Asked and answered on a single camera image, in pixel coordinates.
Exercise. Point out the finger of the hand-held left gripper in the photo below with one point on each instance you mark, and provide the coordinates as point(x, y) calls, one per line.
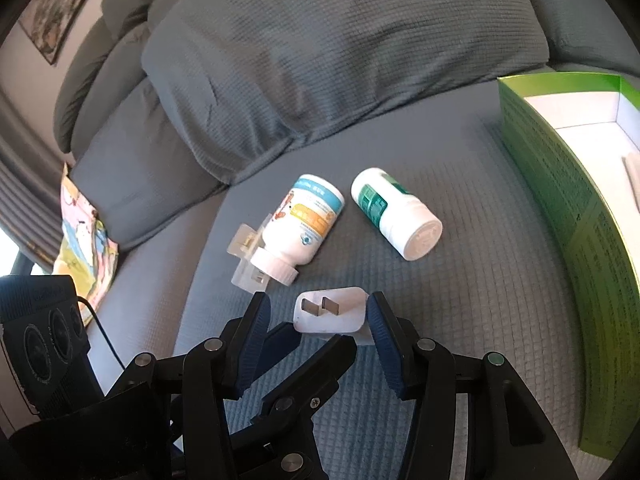
point(282, 342)

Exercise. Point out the large grey blue pillow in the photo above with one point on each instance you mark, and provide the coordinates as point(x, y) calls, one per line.
point(340, 60)

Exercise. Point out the colourful picture book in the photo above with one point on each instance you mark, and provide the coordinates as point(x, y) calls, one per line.
point(82, 245)

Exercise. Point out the flat grey blue pillow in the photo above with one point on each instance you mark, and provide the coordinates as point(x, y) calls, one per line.
point(140, 180)

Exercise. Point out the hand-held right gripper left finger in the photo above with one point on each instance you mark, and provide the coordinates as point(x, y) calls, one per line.
point(252, 345)

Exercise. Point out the white bottle blue orange label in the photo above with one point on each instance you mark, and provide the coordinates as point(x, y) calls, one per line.
point(300, 230)

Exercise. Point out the clear plastic clip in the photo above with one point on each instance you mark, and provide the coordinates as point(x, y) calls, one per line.
point(245, 239)
point(250, 276)

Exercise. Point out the framed wall picture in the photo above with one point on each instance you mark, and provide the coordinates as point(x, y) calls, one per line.
point(60, 5)

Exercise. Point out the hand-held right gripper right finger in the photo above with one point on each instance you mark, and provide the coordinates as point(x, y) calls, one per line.
point(387, 355)

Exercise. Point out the white bottle green label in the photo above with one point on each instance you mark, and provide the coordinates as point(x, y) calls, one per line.
point(395, 215)

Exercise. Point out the white charger plug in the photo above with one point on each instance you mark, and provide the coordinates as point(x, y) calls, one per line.
point(345, 320)

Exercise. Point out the white embossed plastic case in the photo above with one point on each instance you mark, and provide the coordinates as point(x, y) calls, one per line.
point(633, 175)

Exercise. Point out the green cardboard box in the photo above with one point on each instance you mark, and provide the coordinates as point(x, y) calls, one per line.
point(575, 240)

